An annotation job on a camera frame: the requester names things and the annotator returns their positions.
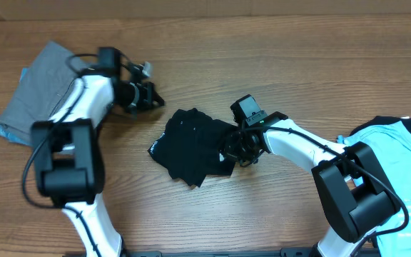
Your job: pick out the folded grey trousers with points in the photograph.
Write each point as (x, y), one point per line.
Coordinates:
(49, 80)

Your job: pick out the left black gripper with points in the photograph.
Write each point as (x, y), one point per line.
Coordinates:
(151, 97)

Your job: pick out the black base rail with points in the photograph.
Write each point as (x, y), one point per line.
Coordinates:
(284, 252)

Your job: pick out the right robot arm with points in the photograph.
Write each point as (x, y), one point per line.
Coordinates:
(356, 195)

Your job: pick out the light blue shirt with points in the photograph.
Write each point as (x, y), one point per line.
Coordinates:
(392, 146)

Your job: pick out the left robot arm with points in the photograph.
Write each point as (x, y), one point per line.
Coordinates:
(66, 156)

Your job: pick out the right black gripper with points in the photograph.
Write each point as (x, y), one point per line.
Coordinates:
(230, 150)

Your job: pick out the light blue folded garment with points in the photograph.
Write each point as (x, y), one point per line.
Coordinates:
(17, 117)

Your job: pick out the black polo shirt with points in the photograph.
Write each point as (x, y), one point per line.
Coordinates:
(189, 148)

